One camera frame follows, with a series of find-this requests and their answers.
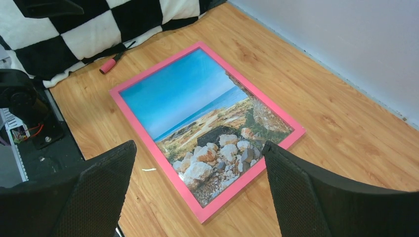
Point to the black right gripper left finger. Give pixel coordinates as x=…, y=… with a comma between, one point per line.
x=84, y=200

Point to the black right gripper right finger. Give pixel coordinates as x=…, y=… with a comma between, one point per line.
x=311, y=201

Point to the pink picture frame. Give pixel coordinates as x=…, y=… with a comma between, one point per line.
x=204, y=213

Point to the landscape beach photo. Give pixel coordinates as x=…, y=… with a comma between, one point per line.
x=209, y=127

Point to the pink handled screwdriver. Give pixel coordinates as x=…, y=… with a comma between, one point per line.
x=110, y=64

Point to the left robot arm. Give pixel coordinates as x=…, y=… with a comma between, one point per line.
x=20, y=97

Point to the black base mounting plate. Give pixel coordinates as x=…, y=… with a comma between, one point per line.
x=53, y=149

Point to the black white checkered pillow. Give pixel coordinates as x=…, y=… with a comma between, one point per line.
x=49, y=49

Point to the white slotted cable duct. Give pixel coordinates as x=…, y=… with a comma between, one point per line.
x=12, y=122

